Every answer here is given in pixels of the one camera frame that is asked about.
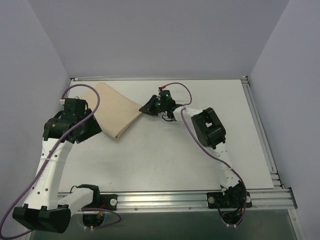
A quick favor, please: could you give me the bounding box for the back aluminium rail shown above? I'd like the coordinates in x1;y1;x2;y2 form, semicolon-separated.
71;76;249;82

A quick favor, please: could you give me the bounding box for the beige cloth surgical kit roll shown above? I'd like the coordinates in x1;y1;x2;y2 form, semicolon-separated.
94;82;142;140

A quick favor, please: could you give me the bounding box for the aluminium front rail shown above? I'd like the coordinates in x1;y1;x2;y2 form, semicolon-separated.
57;187;298;213

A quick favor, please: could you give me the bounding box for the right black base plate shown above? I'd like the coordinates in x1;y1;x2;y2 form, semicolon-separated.
206;192;244;209

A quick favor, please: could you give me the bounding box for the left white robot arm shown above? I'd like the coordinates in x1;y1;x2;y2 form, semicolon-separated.
12;98;102;234

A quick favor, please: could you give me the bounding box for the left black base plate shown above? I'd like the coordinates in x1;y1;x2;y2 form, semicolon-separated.
98;194;118;211

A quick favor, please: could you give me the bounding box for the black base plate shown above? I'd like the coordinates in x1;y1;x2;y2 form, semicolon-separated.
98;194;118;211
206;192;244;209

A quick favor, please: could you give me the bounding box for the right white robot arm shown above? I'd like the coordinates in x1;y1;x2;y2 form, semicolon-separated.
139;95;247;207

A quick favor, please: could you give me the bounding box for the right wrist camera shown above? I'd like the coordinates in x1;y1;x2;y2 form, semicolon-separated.
158;90;172;102

